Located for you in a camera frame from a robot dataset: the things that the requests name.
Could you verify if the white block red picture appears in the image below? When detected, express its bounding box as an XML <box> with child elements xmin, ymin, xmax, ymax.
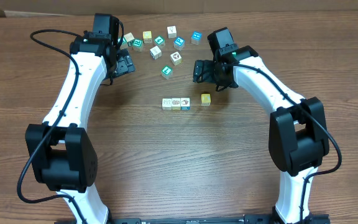
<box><xmin>170</xmin><ymin>52</ymin><xmax>182</xmax><ymax>65</ymax></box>
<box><xmin>180</xmin><ymin>98</ymin><xmax>190</xmax><ymax>110</ymax></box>

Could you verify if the green letter L block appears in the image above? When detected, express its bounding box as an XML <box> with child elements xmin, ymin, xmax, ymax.
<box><xmin>161</xmin><ymin>65</ymin><xmax>173</xmax><ymax>80</ymax></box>

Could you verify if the white block yellow side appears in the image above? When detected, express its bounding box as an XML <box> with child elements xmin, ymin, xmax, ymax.
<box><xmin>172</xmin><ymin>98</ymin><xmax>181</xmax><ymax>110</ymax></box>

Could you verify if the white engraved block blue side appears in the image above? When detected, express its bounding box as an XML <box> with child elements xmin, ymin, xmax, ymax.
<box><xmin>162</xmin><ymin>98</ymin><xmax>172</xmax><ymax>110</ymax></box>

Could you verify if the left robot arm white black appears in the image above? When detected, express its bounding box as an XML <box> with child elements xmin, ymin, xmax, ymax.
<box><xmin>17</xmin><ymin>14</ymin><xmax>135</xmax><ymax>223</ymax></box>

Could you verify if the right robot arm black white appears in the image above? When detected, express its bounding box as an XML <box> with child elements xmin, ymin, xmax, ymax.
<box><xmin>193</xmin><ymin>27</ymin><xmax>330</xmax><ymax>223</ymax></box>

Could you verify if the green block far left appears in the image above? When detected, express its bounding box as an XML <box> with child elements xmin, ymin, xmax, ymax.
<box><xmin>120</xmin><ymin>37</ymin><xmax>128</xmax><ymax>49</ymax></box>

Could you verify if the green letter R block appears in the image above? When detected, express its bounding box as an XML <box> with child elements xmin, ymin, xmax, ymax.
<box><xmin>132</xmin><ymin>39</ymin><xmax>144</xmax><ymax>52</ymax></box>

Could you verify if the plain wooden block number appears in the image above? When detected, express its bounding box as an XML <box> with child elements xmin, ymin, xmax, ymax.
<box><xmin>124</xmin><ymin>32</ymin><xmax>135</xmax><ymax>47</ymax></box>

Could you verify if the blue block top right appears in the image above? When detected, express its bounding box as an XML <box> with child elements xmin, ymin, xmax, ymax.
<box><xmin>191</xmin><ymin>31</ymin><xmax>202</xmax><ymax>45</ymax></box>

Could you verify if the yellow top block left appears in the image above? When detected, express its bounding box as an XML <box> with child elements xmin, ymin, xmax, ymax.
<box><xmin>142</xmin><ymin>30</ymin><xmax>153</xmax><ymax>44</ymax></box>

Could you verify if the blue letter P block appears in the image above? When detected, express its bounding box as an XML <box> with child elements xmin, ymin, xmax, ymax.
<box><xmin>173</xmin><ymin>37</ymin><xmax>185</xmax><ymax>50</ymax></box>

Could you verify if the green block number four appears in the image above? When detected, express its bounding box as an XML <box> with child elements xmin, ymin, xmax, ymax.
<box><xmin>154</xmin><ymin>35</ymin><xmax>165</xmax><ymax>48</ymax></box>

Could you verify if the white block top centre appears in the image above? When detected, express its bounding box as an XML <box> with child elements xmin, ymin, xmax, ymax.
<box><xmin>167</xmin><ymin>26</ymin><xmax>177</xmax><ymax>39</ymax></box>

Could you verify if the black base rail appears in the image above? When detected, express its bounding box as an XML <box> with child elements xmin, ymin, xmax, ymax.
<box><xmin>106</xmin><ymin>213</ymin><xmax>331</xmax><ymax>224</ymax></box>

